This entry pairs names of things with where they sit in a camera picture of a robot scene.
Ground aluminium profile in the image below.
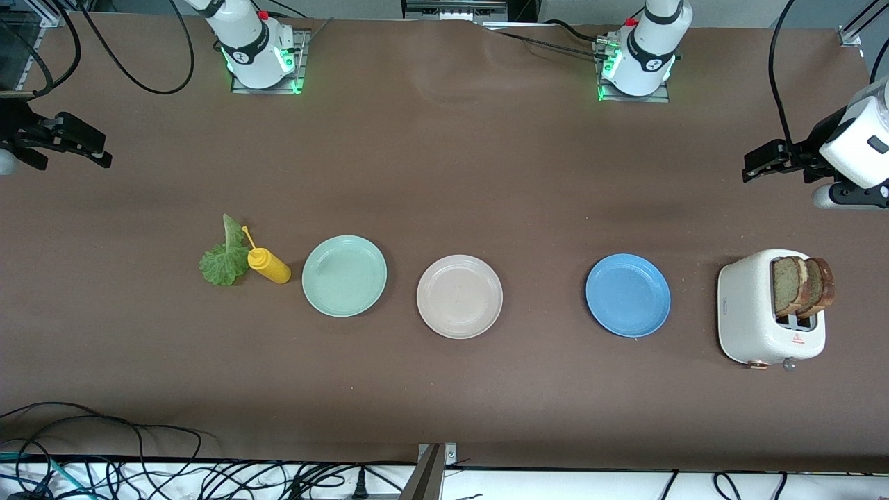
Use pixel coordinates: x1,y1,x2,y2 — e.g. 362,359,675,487
837,0,889,48
0,0,70,28

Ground green lettuce leaf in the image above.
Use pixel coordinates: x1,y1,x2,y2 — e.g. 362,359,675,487
199,213,252,287

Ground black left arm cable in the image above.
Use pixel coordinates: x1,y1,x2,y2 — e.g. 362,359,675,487
767,0,799,148

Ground aluminium frame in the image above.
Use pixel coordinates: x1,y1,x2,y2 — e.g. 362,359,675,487
401,0,511,24

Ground mint green plate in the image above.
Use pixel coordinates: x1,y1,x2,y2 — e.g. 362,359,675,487
301,235,388,319

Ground yellow squeeze bottle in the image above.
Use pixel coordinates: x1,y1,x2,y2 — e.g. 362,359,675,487
241,226,292,285

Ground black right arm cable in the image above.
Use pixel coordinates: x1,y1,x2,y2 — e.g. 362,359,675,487
75,0,196,95
0,0,82,98

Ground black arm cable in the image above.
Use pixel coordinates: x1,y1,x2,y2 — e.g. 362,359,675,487
0,0,82,98
75,0,196,95
767,0,799,148

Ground blue plate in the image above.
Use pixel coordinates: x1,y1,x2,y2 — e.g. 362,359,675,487
585,253,672,339

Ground grey metal post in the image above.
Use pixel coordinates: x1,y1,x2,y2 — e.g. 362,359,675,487
399,442,459,500

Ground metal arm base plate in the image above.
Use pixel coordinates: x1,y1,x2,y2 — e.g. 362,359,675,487
231,29,308,95
594,38,671,103

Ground beige plate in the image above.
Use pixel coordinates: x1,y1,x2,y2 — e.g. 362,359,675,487
416,254,504,340

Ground brown bread slice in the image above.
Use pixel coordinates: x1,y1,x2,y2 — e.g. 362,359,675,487
771,256,812,319
799,257,836,320

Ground white toaster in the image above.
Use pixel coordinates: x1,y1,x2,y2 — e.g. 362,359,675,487
717,249,827,372

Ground teal cable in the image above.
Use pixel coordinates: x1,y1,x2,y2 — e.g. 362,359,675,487
0,450,81,500

